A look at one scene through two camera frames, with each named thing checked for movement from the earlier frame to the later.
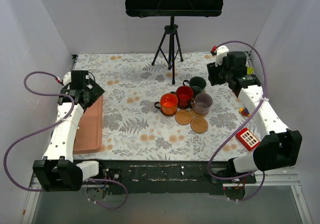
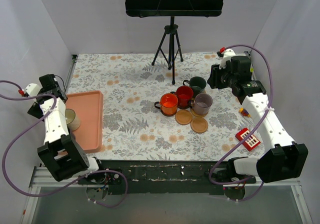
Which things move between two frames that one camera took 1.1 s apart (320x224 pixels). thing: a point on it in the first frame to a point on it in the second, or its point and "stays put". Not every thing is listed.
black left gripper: [94, 91] to [33, 111]
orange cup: [168, 104] stays put
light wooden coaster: [183, 117] stays put
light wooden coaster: [199, 125] stays put
